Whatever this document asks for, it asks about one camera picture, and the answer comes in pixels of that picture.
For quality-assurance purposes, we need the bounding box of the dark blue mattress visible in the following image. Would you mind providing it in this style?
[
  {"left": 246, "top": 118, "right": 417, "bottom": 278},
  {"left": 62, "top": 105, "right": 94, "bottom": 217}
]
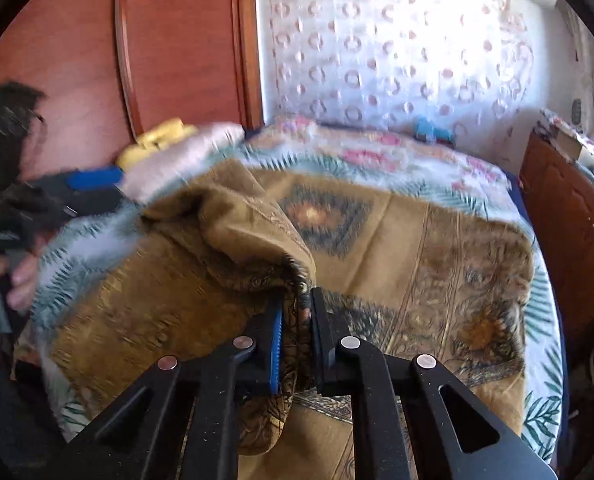
[{"left": 504, "top": 170, "right": 532, "bottom": 221}]

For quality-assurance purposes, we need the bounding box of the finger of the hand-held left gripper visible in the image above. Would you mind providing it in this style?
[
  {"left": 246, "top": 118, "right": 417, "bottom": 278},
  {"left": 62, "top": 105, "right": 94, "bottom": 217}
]
[
  {"left": 47, "top": 190, "right": 130, "bottom": 218},
  {"left": 42, "top": 166, "right": 126, "bottom": 193}
]

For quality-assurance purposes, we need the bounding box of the circle patterned lace curtain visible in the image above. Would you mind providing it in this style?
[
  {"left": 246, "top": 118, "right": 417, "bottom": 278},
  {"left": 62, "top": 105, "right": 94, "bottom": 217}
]
[{"left": 267, "top": 0, "right": 535, "bottom": 133}]

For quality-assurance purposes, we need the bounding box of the golden brown patterned shirt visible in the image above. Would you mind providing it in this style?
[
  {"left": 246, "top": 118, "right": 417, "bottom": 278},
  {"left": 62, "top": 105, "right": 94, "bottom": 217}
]
[{"left": 14, "top": 157, "right": 535, "bottom": 480}]

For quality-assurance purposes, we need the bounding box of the person's left hand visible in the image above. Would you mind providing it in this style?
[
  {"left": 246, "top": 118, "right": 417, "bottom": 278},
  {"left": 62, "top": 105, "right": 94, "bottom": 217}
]
[{"left": 0, "top": 251, "right": 45, "bottom": 313}]

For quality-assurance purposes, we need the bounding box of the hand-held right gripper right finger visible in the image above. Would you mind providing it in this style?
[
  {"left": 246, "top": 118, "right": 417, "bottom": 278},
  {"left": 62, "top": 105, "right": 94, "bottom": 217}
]
[{"left": 310, "top": 287, "right": 558, "bottom": 480}]

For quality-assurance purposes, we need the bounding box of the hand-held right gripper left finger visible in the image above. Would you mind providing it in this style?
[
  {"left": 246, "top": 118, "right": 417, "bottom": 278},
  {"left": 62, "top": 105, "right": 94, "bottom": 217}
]
[{"left": 62, "top": 292, "right": 285, "bottom": 480}]

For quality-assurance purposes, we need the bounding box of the cardboard box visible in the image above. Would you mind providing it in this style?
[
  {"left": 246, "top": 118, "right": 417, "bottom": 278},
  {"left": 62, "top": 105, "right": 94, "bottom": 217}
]
[{"left": 552, "top": 125, "right": 594, "bottom": 162}]

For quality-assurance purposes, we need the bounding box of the reddish wooden wardrobe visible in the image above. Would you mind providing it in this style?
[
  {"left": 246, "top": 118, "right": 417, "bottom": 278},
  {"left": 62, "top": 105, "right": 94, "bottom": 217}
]
[{"left": 0, "top": 0, "right": 265, "bottom": 181}]

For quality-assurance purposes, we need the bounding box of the floral pink quilt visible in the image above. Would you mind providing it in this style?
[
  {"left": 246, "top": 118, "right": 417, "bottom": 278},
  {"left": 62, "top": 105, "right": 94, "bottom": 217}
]
[{"left": 257, "top": 115, "right": 508, "bottom": 191}]

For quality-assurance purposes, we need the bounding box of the brown wooden cabinet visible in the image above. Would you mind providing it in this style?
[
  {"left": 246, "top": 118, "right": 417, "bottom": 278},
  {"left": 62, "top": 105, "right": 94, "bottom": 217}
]
[{"left": 519, "top": 130, "right": 594, "bottom": 361}]

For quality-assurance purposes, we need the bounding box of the yellow plush toy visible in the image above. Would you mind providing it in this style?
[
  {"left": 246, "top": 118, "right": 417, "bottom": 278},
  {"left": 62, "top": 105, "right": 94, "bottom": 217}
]
[{"left": 116, "top": 119, "right": 198, "bottom": 168}]

